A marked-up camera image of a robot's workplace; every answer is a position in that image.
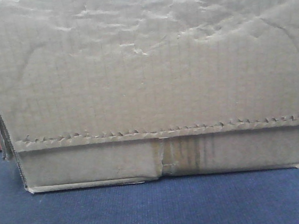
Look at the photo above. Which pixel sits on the large brown cardboard box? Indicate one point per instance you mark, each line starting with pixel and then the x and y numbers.
pixel 107 92

